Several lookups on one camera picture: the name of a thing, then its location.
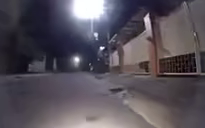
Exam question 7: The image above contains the street lamp pole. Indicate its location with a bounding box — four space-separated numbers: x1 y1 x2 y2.
73 0 105 43

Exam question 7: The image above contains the grey asphalt road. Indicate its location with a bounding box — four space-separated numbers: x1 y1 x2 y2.
0 71 205 128

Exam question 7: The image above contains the pale building with grilles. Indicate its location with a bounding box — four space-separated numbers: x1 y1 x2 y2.
108 0 205 78

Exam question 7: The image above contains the pale pole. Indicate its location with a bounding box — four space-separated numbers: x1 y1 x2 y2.
182 1 203 76

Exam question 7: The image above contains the dark wall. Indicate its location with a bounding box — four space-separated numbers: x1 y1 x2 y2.
0 6 59 76

